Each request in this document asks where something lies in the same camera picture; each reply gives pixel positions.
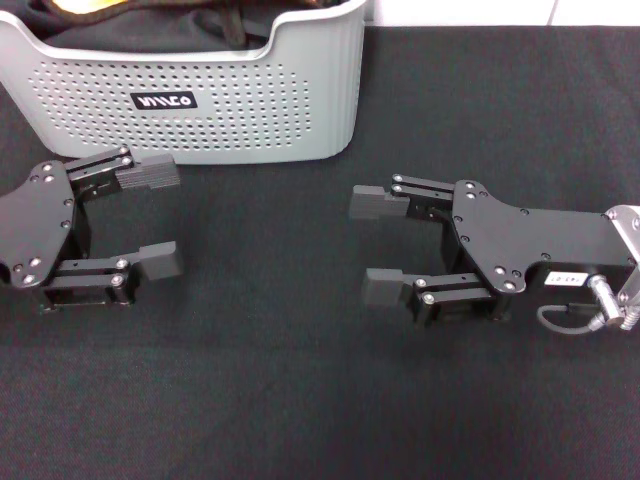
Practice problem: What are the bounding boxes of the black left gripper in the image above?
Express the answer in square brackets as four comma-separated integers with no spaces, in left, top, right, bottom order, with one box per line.
[0,145,185,315]

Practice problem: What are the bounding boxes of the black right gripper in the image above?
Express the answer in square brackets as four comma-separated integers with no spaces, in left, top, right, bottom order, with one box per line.
[349,173,637,327]

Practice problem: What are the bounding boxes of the grey perforated storage box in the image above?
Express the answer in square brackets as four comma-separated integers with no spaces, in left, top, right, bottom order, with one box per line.
[0,0,369,167]

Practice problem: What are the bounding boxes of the black tablecloth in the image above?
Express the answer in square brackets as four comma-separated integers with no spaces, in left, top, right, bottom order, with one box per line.
[0,24,640,480]

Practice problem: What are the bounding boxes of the yellow orange cloth item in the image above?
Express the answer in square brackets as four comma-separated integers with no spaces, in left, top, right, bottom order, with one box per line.
[64,0,162,17]

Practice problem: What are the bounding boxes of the grey cable with metal plug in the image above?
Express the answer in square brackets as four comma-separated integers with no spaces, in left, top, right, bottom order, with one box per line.
[536,273,629,337]

